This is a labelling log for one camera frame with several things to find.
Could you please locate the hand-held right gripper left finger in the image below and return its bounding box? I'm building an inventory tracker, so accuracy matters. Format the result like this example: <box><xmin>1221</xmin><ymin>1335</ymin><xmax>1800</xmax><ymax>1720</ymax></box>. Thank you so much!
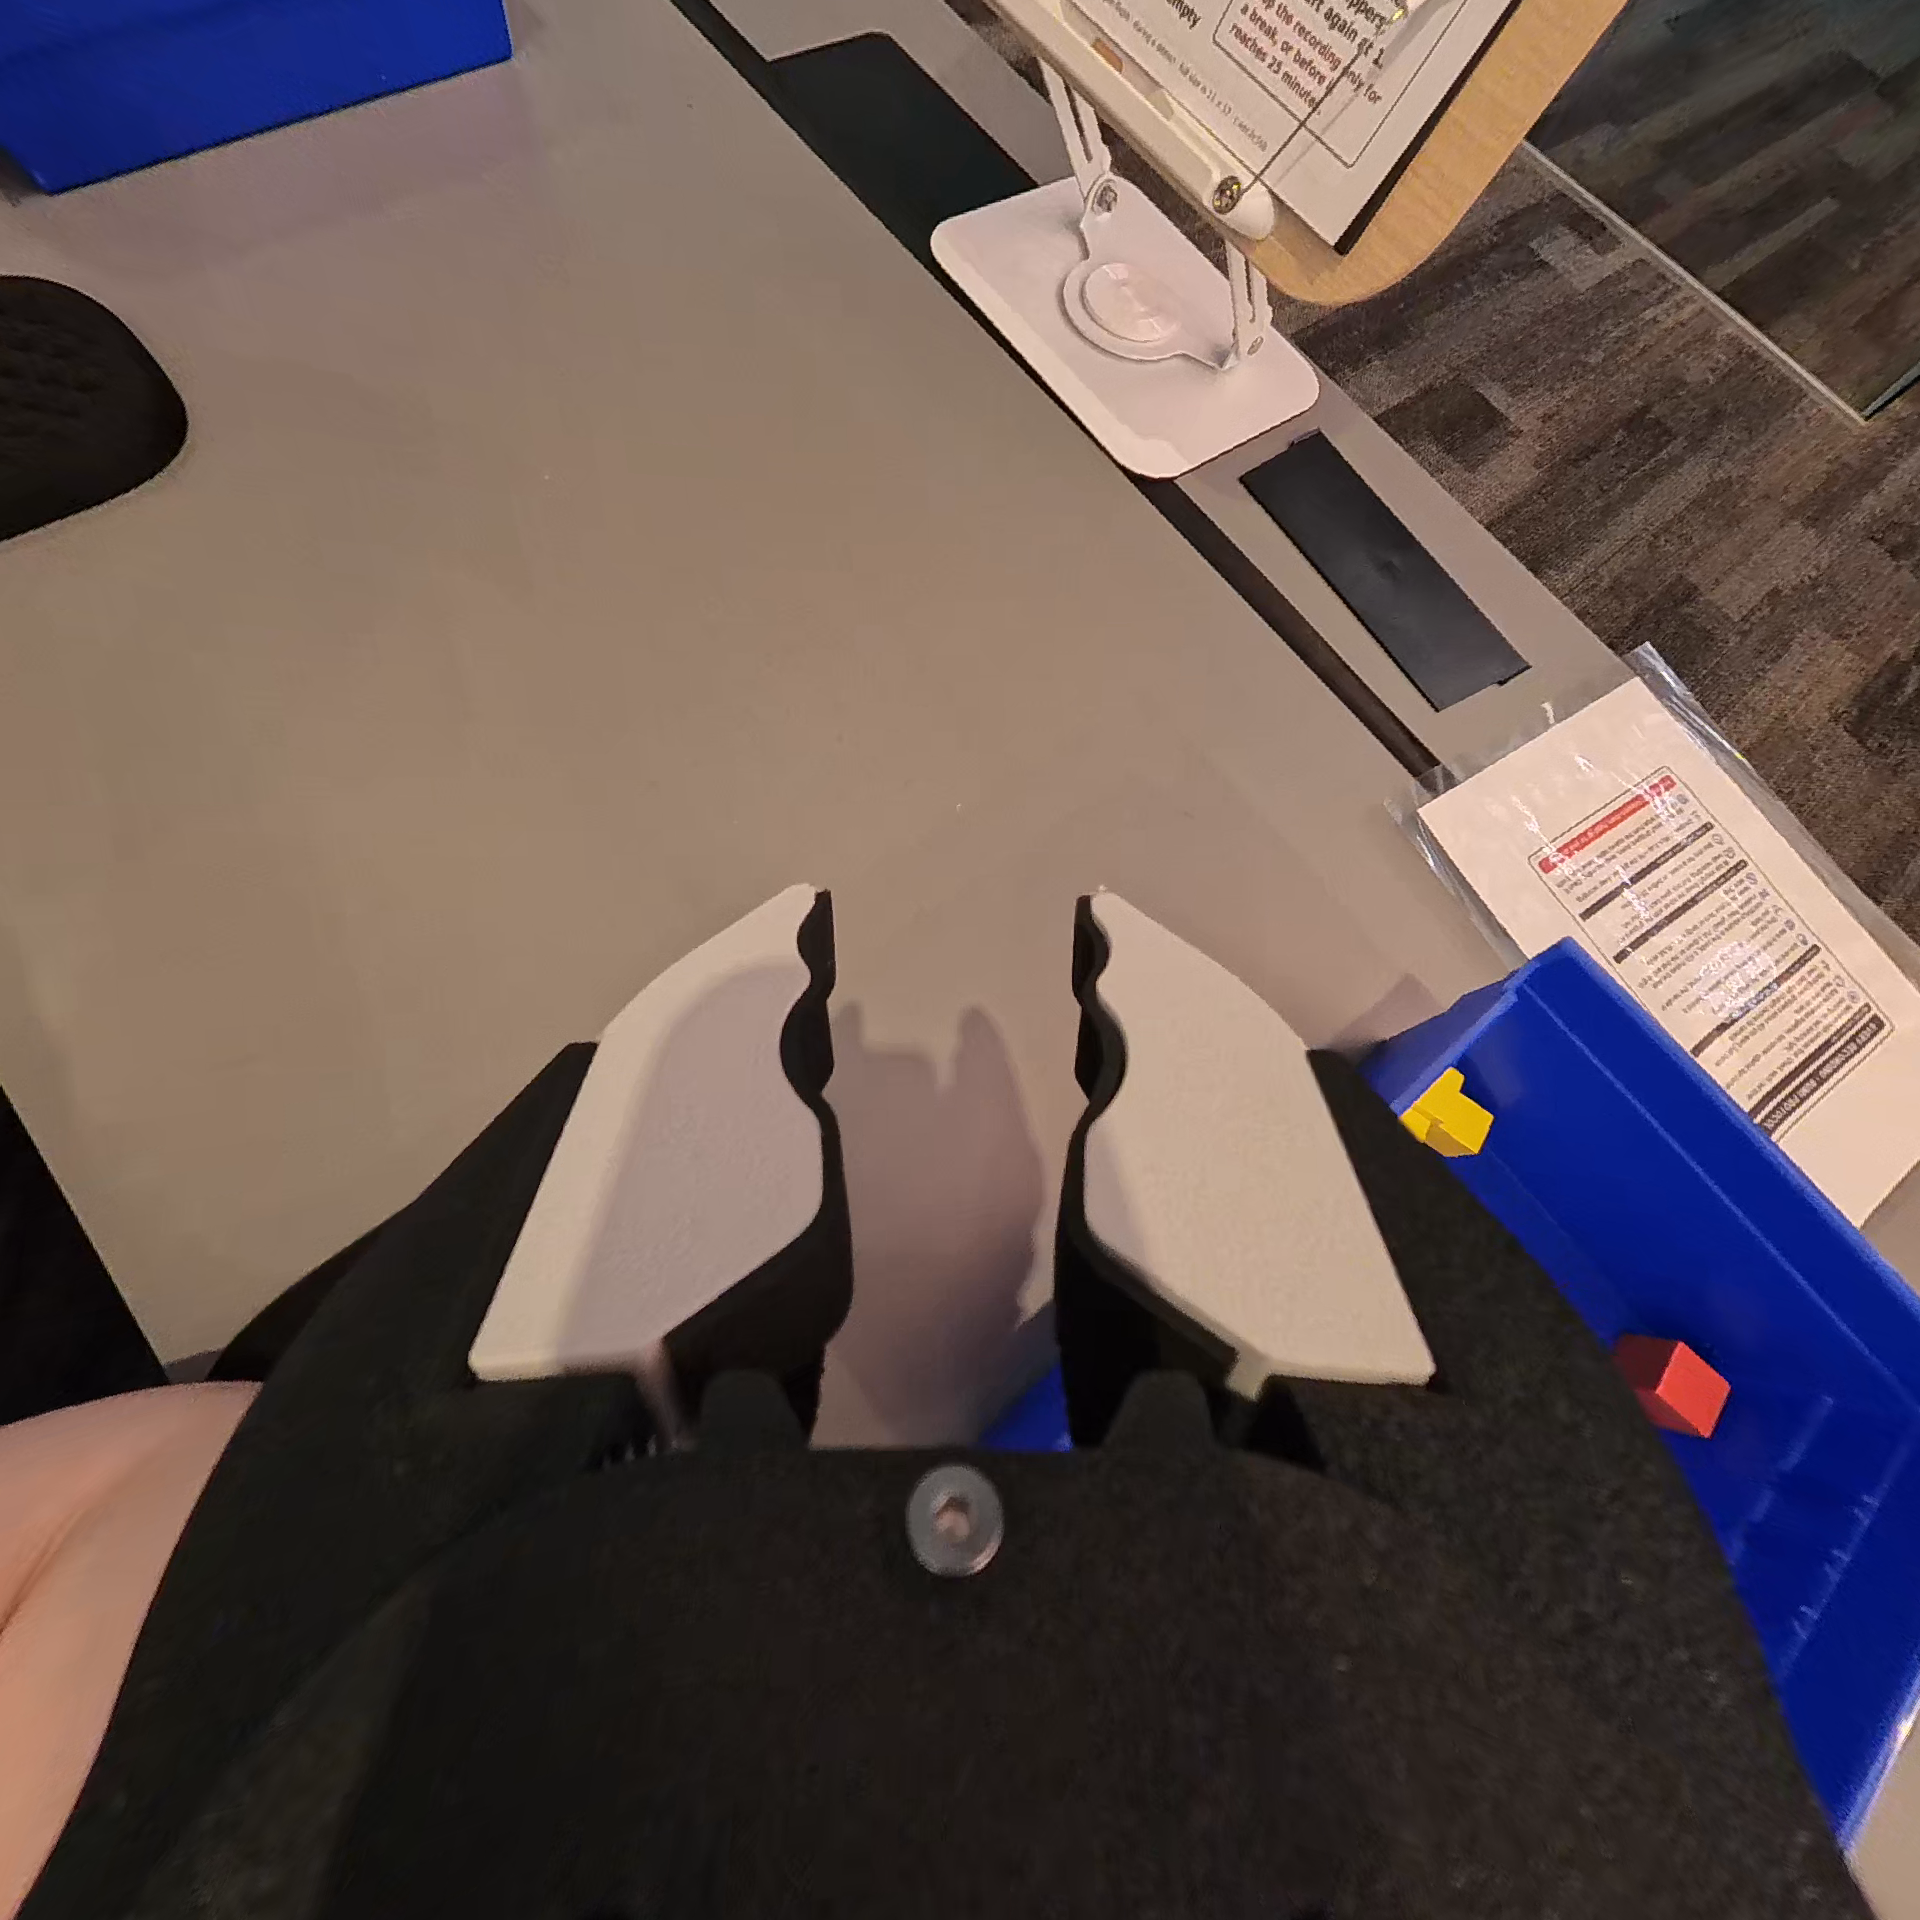
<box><xmin>468</xmin><ymin>880</ymin><xmax>858</xmax><ymax>1425</ymax></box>

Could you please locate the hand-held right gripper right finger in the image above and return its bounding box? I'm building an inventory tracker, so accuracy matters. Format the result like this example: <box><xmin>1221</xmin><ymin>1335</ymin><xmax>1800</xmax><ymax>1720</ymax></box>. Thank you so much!
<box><xmin>1056</xmin><ymin>888</ymin><xmax>1433</xmax><ymax>1416</ymax></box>

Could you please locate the red wooden cube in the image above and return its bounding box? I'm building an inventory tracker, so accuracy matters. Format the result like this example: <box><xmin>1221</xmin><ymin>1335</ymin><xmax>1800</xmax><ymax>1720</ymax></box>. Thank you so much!
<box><xmin>1612</xmin><ymin>1335</ymin><xmax>1733</xmax><ymax>1444</ymax></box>

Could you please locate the blue plastic bin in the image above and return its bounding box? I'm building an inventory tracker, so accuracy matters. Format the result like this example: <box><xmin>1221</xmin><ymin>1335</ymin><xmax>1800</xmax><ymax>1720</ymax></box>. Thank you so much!
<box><xmin>981</xmin><ymin>940</ymin><xmax>1920</xmax><ymax>1860</ymax></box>
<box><xmin>0</xmin><ymin>0</ymin><xmax>513</xmax><ymax>191</ymax></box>

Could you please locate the person's right forearm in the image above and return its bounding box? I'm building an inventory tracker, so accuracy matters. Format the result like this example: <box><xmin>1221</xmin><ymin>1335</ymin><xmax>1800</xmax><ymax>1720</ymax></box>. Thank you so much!
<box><xmin>0</xmin><ymin>1377</ymin><xmax>258</xmax><ymax>1905</ymax></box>

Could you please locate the laminated paper sheet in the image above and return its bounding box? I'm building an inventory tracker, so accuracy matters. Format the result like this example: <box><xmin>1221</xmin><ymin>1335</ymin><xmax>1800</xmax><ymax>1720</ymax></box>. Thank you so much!
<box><xmin>1385</xmin><ymin>646</ymin><xmax>1920</xmax><ymax>1229</ymax></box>

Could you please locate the person's dark clothing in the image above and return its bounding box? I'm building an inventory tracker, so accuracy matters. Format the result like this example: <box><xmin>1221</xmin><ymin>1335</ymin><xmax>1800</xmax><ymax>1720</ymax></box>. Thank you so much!
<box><xmin>0</xmin><ymin>1090</ymin><xmax>171</xmax><ymax>1389</ymax></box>

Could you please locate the black padded chair armrest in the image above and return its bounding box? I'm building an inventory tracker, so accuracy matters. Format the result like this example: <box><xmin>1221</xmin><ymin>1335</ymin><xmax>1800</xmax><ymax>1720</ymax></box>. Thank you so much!
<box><xmin>0</xmin><ymin>272</ymin><xmax>190</xmax><ymax>539</ymax></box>

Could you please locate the illustrated instruction sheet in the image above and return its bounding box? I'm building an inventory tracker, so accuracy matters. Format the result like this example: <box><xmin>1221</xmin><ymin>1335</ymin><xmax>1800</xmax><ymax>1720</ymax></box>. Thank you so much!
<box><xmin>998</xmin><ymin>0</ymin><xmax>1521</xmax><ymax>252</ymax></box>

